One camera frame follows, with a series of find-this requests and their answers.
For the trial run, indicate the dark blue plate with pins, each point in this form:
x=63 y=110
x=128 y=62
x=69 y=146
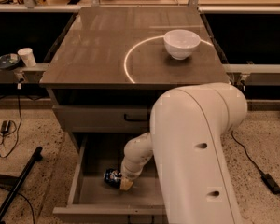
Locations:
x=9 y=61

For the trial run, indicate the closed grey top drawer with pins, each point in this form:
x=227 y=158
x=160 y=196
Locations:
x=100 y=119

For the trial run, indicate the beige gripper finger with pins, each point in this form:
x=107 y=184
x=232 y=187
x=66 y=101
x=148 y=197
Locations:
x=125 y=184

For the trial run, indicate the black power adapter right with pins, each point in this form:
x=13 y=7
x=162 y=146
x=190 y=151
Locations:
x=270 y=183

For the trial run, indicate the blue pepsi can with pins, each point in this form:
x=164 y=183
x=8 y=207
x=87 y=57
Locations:
x=112 y=177

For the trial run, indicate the open grey middle drawer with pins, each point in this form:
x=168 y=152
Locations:
x=92 y=201

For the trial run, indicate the black drawer handle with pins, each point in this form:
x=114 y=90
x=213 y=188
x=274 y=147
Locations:
x=129 y=118

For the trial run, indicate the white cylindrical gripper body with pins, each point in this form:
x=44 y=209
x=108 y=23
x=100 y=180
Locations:
x=129 y=172

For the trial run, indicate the black metal pole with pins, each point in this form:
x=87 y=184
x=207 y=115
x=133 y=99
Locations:
x=16 y=182

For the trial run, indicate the black power adapter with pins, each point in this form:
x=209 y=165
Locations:
x=5 y=127
x=270 y=183

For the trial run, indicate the white paper cup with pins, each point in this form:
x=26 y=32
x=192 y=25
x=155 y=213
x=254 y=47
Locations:
x=27 y=56

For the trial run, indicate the black power adapter left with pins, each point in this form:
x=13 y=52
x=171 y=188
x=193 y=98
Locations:
x=5 y=127

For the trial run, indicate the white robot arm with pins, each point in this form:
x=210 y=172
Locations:
x=184 y=140

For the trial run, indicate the grey drawer cabinet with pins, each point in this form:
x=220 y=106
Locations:
x=116 y=56

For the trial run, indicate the white ceramic bowl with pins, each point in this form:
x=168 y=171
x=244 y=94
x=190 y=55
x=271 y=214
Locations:
x=180 y=44

